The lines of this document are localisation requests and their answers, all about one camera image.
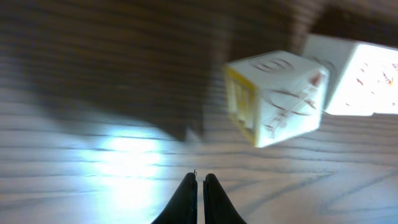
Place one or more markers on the yellow letter G block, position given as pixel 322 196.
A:
pixel 275 96

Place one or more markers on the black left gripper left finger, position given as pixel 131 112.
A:
pixel 182 206

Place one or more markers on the wooden block red side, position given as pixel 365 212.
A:
pixel 363 76

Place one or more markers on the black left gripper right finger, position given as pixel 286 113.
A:
pixel 217 205

